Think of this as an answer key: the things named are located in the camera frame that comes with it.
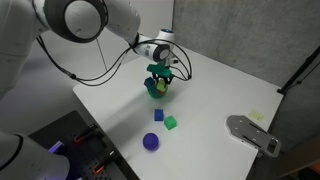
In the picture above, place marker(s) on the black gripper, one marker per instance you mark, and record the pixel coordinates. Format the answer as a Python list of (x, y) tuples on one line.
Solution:
[(163, 77)]

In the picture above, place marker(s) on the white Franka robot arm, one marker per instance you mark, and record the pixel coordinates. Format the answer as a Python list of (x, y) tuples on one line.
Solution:
[(123, 16)]

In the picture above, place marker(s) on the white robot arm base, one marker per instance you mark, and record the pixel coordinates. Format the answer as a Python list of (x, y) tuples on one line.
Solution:
[(30, 156)]

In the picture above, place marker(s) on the small orange block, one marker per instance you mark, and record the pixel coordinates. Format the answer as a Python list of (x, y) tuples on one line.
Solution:
[(160, 92)]

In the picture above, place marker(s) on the dark blue block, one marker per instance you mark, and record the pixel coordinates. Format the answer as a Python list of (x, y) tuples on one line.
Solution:
[(149, 82)]

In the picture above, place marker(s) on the green bowl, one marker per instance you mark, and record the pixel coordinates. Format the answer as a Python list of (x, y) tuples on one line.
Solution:
[(154, 94)]

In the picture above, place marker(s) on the green block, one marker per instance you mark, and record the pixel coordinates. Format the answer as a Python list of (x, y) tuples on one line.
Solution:
[(170, 122)]

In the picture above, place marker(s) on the purple round block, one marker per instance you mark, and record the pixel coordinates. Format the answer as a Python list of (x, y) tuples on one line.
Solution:
[(150, 141)]

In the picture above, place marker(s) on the blue cube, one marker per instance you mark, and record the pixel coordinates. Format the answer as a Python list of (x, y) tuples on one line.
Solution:
[(158, 114)]

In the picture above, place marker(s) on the yellow sticky note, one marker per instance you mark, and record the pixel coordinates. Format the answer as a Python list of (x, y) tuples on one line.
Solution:
[(256, 115)]

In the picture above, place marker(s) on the grey metal mounting plate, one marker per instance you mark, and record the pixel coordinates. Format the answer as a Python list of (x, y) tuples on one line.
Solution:
[(248, 133)]

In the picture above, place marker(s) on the black perforated breadboard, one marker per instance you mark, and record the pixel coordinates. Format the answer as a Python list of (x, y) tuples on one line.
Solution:
[(66, 130)]

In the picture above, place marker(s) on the purple lit strip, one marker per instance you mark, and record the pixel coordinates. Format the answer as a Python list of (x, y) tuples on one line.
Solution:
[(55, 146)]

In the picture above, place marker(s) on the black tripod stand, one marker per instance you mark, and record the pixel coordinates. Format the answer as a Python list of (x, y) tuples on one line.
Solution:
[(300, 71)]

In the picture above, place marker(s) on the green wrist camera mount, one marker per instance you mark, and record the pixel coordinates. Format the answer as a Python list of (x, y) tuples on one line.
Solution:
[(159, 70)]

